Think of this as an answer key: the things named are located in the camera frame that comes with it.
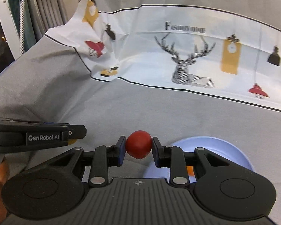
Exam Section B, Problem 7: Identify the light blue plate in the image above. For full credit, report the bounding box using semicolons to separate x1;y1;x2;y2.
143;136;255;181

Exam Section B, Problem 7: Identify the white deer print cloth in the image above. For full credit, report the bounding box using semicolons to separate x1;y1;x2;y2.
46;0;281;112

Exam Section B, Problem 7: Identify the red tomato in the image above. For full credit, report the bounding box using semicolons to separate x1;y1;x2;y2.
125;130;152;159

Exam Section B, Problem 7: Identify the wrapped orange right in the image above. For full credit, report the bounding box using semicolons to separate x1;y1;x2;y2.
187;166;195;177

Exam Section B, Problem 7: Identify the yellow longan left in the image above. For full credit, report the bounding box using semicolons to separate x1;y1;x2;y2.
68;139;77;145

